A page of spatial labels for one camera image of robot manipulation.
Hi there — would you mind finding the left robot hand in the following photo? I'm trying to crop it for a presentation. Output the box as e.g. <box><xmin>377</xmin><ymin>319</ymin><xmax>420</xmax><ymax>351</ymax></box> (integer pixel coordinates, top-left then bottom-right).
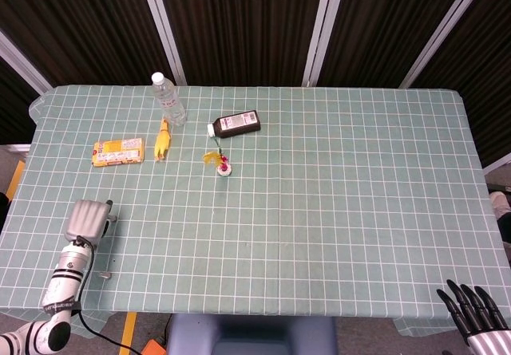
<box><xmin>65</xmin><ymin>199</ymin><xmax>115</xmax><ymax>247</ymax></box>

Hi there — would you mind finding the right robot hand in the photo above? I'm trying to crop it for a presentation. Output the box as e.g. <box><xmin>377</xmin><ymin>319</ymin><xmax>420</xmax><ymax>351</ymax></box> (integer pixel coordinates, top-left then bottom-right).
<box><xmin>436</xmin><ymin>278</ymin><xmax>511</xmax><ymax>355</ymax></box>

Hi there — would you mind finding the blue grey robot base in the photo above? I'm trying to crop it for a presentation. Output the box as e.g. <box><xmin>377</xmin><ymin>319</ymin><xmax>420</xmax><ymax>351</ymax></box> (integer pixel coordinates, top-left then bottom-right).
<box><xmin>165</xmin><ymin>314</ymin><xmax>339</xmax><ymax>355</ymax></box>

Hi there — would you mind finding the yellow snack package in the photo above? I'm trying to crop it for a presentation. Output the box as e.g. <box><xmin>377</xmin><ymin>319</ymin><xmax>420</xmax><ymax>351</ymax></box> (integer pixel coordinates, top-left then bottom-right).
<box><xmin>92</xmin><ymin>137</ymin><xmax>145</xmax><ymax>168</ymax></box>

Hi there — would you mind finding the yellow rubber chicken toy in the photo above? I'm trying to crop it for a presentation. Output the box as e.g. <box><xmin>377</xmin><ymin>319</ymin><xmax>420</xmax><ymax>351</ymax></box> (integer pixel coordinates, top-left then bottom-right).
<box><xmin>153</xmin><ymin>117</ymin><xmax>173</xmax><ymax>163</ymax></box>

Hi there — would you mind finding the beige shoe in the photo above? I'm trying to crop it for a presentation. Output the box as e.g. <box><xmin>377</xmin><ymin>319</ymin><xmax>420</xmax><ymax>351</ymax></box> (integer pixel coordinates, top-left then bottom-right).
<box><xmin>489</xmin><ymin>190</ymin><xmax>511</xmax><ymax>219</ymax></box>

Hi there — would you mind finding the clear plastic water bottle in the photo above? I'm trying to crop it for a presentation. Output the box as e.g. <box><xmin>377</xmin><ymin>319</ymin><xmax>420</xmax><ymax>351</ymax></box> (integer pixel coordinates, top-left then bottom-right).
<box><xmin>150</xmin><ymin>72</ymin><xmax>188</xmax><ymax>128</ymax></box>

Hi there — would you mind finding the orange box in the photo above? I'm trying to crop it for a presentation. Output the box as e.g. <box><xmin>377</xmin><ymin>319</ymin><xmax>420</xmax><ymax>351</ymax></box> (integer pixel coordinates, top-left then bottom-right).
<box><xmin>139</xmin><ymin>338</ymin><xmax>168</xmax><ymax>355</ymax></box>

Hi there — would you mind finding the small flower toy ornament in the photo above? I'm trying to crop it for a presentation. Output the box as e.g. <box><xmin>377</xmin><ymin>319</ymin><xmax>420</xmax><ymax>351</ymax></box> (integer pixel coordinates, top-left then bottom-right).
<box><xmin>202</xmin><ymin>137</ymin><xmax>235</xmax><ymax>179</ymax></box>

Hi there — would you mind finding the dark brown bottle white cap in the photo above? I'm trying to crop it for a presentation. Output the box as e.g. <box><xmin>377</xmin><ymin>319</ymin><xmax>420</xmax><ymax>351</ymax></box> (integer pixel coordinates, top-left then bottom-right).
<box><xmin>206</xmin><ymin>109</ymin><xmax>263</xmax><ymax>139</ymax></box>

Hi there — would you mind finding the dark brown partition panel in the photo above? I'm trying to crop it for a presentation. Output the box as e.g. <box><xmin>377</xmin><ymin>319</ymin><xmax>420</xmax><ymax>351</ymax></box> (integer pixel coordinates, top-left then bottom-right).
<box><xmin>410</xmin><ymin>0</ymin><xmax>511</xmax><ymax>168</ymax></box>
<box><xmin>0</xmin><ymin>0</ymin><xmax>176</xmax><ymax>89</ymax></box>
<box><xmin>319</xmin><ymin>0</ymin><xmax>484</xmax><ymax>89</ymax></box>
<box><xmin>153</xmin><ymin>0</ymin><xmax>328</xmax><ymax>87</ymax></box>

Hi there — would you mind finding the green checked tablecloth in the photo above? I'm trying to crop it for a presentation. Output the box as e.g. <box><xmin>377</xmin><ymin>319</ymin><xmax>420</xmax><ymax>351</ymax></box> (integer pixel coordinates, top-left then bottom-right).
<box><xmin>0</xmin><ymin>85</ymin><xmax>511</xmax><ymax>340</ymax></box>

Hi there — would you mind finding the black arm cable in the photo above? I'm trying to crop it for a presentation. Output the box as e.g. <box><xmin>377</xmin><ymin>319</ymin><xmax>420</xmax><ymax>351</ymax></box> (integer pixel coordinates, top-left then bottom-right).
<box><xmin>73</xmin><ymin>235</ymin><xmax>143</xmax><ymax>355</ymax></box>

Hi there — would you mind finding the white partition post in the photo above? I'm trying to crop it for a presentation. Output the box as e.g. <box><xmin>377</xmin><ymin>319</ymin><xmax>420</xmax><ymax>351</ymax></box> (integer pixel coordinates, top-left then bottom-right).
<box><xmin>137</xmin><ymin>0</ymin><xmax>188</xmax><ymax>87</ymax></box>
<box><xmin>302</xmin><ymin>0</ymin><xmax>339</xmax><ymax>88</ymax></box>
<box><xmin>0</xmin><ymin>30</ymin><xmax>53</xmax><ymax>95</ymax></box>
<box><xmin>398</xmin><ymin>0</ymin><xmax>496</xmax><ymax>89</ymax></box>

